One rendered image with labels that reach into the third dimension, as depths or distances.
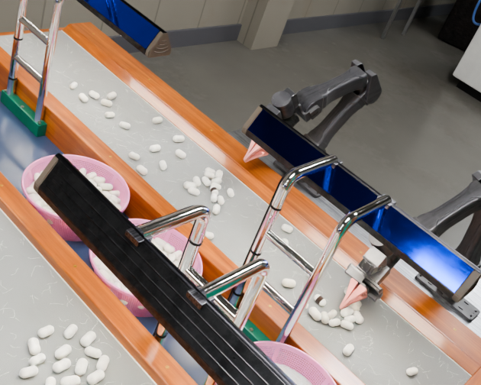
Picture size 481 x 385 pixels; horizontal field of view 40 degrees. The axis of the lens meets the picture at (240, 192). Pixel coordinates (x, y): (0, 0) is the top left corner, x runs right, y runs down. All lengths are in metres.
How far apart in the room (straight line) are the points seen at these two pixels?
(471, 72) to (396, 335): 4.14
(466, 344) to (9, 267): 1.11
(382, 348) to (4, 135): 1.18
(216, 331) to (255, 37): 3.89
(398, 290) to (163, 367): 0.72
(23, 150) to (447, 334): 1.24
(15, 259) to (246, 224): 0.62
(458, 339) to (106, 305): 0.88
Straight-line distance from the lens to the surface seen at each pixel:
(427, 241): 1.39
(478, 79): 5.66
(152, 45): 1.77
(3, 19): 3.60
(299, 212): 1.89
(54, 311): 1.43
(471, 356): 1.77
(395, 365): 1.64
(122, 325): 1.40
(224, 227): 1.76
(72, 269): 1.49
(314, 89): 1.99
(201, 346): 1.00
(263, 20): 4.73
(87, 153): 1.87
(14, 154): 1.93
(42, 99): 1.96
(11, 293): 1.45
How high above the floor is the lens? 1.80
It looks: 34 degrees down
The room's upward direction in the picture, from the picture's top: 22 degrees clockwise
